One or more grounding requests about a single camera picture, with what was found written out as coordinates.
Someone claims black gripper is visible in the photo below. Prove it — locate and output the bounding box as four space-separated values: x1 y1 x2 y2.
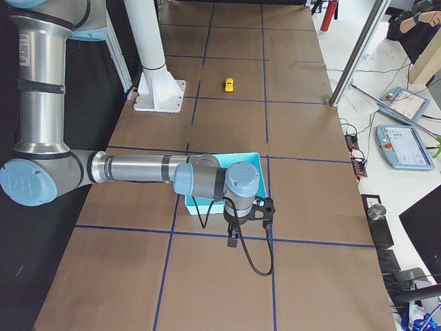
223 209 247 248

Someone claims yellow beetle toy car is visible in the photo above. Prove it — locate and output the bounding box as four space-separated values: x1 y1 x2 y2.
224 77 234 92

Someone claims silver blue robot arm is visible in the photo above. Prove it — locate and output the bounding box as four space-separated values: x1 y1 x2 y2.
1 1 274 247

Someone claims turquoise plastic bin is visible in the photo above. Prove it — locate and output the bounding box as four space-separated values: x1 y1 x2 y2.
184 152 267 216

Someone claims black tray under cup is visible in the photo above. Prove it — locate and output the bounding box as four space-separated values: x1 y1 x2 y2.
361 194 394 249

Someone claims small steel cup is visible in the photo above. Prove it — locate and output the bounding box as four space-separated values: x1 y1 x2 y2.
367 203 387 221

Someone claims near orange black connector box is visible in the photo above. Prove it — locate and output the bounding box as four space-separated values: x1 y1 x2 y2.
351 155 367 180

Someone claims orange black connector box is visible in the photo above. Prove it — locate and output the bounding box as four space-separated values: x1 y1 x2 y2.
345 132 359 151
351 155 367 180

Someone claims far orange black connector box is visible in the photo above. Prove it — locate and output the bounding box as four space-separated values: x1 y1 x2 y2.
345 132 359 151

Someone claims black monitor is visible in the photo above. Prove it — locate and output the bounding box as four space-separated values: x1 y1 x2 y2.
400 186 440 278

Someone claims near blue teach pendant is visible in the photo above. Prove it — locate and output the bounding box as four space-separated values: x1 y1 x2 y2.
375 125 435 171

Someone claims blue teach pendant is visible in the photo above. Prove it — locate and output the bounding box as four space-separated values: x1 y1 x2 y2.
375 125 435 171
380 87 430 122

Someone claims far blue teach pendant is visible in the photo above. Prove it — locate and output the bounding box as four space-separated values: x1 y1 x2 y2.
380 87 430 122

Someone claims red fire extinguisher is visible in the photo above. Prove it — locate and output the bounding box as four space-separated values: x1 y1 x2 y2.
320 0 338 32

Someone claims seated person in black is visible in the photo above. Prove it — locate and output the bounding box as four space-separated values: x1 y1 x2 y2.
387 1 440 64

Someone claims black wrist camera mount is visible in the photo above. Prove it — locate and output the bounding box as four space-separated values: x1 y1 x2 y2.
246 196 276 228

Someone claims white pedestal column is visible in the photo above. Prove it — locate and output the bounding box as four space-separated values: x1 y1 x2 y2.
124 0 186 113

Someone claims aluminium frame post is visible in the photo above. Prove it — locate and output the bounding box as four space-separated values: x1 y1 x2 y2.
329 0 390 107

